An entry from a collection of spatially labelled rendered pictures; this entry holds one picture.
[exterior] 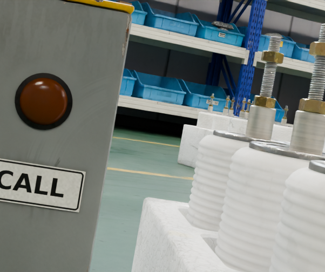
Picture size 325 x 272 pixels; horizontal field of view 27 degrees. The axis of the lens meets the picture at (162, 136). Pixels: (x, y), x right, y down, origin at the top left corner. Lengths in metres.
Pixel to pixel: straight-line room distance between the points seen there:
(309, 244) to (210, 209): 0.23
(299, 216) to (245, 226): 0.11
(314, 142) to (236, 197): 0.06
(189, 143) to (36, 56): 2.72
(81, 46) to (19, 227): 0.09
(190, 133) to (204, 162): 2.49
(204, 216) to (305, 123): 0.14
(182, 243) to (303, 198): 0.15
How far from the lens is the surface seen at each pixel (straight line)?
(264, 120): 0.57
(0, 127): 0.33
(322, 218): 0.32
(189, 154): 3.03
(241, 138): 0.54
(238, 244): 0.44
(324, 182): 0.32
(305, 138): 0.45
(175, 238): 0.47
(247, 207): 0.43
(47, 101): 0.32
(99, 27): 0.33
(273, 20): 6.51
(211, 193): 0.54
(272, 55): 0.57
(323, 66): 0.46
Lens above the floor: 0.27
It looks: 3 degrees down
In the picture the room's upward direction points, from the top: 10 degrees clockwise
